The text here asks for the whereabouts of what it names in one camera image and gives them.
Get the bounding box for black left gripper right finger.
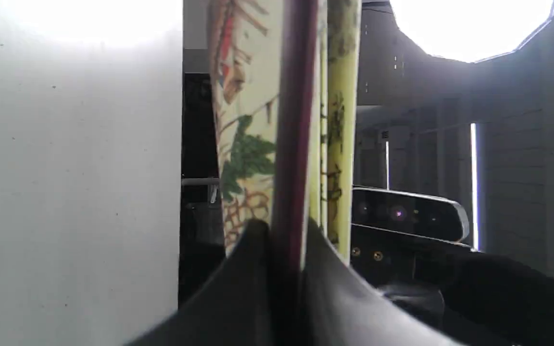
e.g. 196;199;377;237
304;220;459;346

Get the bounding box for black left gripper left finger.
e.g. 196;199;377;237
130;219;274;346

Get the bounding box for paper folding fan dark ribs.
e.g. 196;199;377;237
208;0;361;346

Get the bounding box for top camera on mount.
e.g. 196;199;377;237
350;185;471;287

